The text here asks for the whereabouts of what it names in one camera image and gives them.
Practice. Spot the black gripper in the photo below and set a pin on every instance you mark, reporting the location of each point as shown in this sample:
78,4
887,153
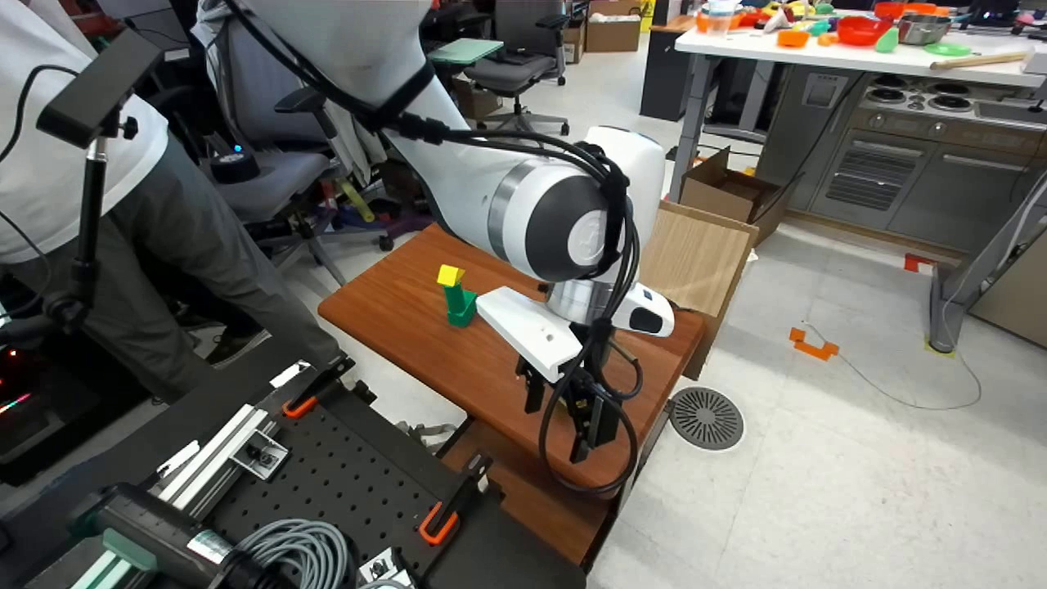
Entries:
577,394

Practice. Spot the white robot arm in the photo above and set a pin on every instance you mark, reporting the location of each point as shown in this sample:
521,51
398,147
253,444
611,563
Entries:
526,213

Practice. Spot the large green block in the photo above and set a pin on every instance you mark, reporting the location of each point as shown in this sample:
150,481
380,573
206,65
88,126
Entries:
460,309

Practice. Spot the yellow wedge block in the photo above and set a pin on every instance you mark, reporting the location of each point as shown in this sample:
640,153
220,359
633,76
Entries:
449,278

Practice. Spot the round floor drain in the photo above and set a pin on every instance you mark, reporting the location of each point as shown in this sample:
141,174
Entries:
706,420

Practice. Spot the brown cardboard panel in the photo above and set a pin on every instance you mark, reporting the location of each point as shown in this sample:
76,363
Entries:
698,258

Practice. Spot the black perforated breadboard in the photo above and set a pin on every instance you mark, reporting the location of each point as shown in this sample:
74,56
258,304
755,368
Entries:
337,478

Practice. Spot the open cardboard box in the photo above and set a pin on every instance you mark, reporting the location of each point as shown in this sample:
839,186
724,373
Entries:
720,192

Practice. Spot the aluminium extrusion bar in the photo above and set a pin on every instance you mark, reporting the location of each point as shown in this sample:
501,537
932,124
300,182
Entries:
218,448

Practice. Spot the dark office chair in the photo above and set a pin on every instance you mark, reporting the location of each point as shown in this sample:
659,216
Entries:
526,33

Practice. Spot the small closed cardboard box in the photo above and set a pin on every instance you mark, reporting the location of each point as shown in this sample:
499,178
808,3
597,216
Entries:
613,33

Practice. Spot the gray office chair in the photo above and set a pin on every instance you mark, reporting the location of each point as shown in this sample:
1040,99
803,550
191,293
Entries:
262,174

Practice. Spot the gray toy kitchen cabinet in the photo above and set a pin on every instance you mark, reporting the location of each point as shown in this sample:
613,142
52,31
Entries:
904,186

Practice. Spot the orange bowl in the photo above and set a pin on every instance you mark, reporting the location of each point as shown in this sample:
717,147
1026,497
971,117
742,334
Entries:
793,41

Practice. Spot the black and green device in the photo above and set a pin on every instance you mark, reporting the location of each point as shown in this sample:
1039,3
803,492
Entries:
141,535

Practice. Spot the white folding table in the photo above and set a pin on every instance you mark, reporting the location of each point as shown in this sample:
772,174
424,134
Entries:
851,60

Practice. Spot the red bowl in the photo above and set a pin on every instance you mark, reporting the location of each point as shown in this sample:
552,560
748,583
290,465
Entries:
863,31

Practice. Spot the clear plastic container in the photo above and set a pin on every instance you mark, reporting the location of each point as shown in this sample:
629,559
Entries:
923,26

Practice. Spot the person in white shirt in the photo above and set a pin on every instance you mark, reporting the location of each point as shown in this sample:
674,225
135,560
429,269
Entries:
44,164

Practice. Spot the white wrist mount box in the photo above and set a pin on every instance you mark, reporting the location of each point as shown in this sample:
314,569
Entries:
529,329

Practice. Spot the orange floor bracket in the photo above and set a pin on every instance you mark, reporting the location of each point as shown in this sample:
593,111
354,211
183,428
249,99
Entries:
811,347

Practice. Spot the black camera on stand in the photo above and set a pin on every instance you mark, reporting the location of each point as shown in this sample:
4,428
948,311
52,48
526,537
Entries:
99,87

